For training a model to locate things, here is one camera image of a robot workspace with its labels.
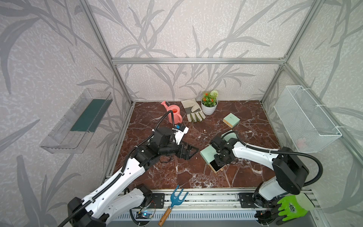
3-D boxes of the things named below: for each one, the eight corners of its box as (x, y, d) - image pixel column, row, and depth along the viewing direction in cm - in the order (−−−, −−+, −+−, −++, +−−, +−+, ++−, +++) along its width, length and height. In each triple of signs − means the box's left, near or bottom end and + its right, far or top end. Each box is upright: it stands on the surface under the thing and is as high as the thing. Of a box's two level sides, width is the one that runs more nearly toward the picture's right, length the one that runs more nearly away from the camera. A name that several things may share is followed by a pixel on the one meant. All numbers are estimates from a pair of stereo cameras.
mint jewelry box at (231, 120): (231, 129, 106) (233, 126, 103) (222, 121, 110) (223, 118, 107) (239, 122, 110) (240, 119, 107) (229, 115, 114) (230, 112, 111)
